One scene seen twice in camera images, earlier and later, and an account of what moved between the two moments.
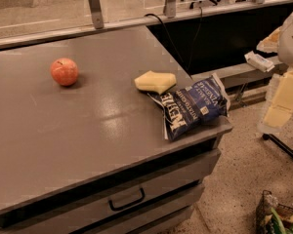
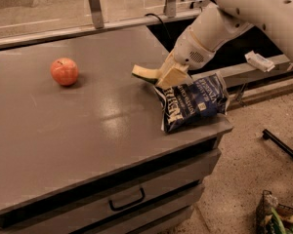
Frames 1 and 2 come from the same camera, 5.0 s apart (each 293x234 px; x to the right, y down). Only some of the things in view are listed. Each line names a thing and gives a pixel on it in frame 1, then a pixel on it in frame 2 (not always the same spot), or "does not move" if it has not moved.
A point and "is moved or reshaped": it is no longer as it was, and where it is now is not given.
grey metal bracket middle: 170,8 does not move
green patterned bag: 274,217 does not move
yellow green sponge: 157,82 is moved or reshaped
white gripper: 291,39 to 189,51
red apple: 64,71 does not move
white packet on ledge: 259,61 does not move
